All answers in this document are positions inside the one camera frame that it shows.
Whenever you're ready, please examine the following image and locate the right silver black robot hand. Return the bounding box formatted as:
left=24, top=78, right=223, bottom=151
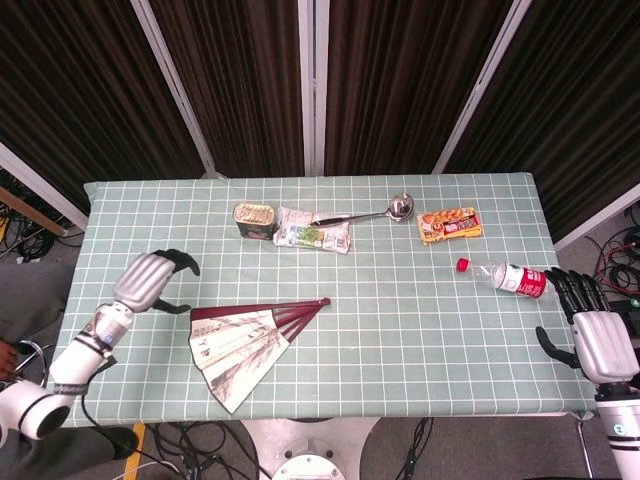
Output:
left=535, top=267, right=640, bottom=385

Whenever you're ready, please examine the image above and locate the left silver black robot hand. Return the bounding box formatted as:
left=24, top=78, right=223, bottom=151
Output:
left=112, top=248, right=202, bottom=315

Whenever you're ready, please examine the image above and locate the painted paper folding fan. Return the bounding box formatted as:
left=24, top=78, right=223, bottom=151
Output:
left=188, top=297, right=332, bottom=416

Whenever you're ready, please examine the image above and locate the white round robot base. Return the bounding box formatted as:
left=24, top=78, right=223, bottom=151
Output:
left=239, top=417, right=382, bottom=480

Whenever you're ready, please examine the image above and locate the white table leg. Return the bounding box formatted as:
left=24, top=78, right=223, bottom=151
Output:
left=573, top=410, right=600, bottom=480

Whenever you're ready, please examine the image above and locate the clear bottle red label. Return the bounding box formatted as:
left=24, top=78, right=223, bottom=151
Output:
left=455, top=257, right=560, bottom=301

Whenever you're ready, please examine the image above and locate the green luncheon meat tin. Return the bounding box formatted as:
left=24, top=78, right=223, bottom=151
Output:
left=232, top=201, right=279, bottom=240

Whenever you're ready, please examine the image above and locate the wooden board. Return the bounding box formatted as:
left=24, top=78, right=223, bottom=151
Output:
left=0, top=186, right=67, bottom=237

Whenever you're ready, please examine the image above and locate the white green snack packet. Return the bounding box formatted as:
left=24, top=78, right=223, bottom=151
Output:
left=272, top=206, right=352, bottom=255

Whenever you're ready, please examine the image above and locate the orange yellow food box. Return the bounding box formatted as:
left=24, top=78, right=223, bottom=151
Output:
left=416, top=206, right=485, bottom=247

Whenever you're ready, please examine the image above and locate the dark curtain partition panel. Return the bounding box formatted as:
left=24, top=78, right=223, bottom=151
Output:
left=0, top=0, right=222, bottom=232
left=312, top=0, right=532, bottom=176
left=130, top=0, right=316, bottom=177
left=433, top=0, right=640, bottom=252

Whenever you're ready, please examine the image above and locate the green checked tablecloth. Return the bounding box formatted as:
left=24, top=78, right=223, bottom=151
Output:
left=64, top=172, right=599, bottom=429

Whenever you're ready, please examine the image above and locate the steel soup ladle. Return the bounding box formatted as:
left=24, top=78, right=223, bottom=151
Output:
left=308, top=193, right=416, bottom=229

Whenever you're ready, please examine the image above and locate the black floor cable bundle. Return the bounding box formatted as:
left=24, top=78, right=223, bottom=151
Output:
left=0, top=169, right=87, bottom=264
left=582, top=209, right=640, bottom=314
left=132, top=422, right=274, bottom=480

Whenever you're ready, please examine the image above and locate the chrome stool frame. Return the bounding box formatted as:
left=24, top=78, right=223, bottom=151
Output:
left=10, top=339, right=57, bottom=387

